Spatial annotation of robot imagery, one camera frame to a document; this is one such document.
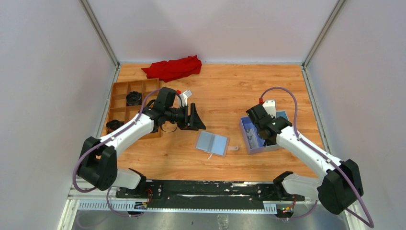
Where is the red cloth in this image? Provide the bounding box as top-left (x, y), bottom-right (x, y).
top-left (141, 55), bottom-right (202, 82)

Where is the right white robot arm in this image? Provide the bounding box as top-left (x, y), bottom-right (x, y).
top-left (246, 103), bottom-right (364, 215)

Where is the black round part lower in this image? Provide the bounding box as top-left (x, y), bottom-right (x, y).
top-left (106, 119), bottom-right (124, 134)

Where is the black round part upper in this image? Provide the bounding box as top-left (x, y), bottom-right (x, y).
top-left (125, 91), bottom-right (142, 106)

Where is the blue plastic box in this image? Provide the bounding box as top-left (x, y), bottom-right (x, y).
top-left (239, 111), bottom-right (281, 155)

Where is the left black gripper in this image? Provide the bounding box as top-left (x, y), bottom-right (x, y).
top-left (165, 103), bottom-right (205, 131)

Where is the black round part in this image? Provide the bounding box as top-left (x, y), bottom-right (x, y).
top-left (106, 119), bottom-right (124, 134)
top-left (125, 91), bottom-right (142, 106)

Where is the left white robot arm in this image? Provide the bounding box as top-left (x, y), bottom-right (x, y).
top-left (72, 87), bottom-right (206, 198)

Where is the aluminium frame rail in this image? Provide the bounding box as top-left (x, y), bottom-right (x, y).
top-left (57, 178), bottom-right (365, 230)

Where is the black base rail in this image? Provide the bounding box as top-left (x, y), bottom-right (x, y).
top-left (113, 180), bottom-right (304, 211)

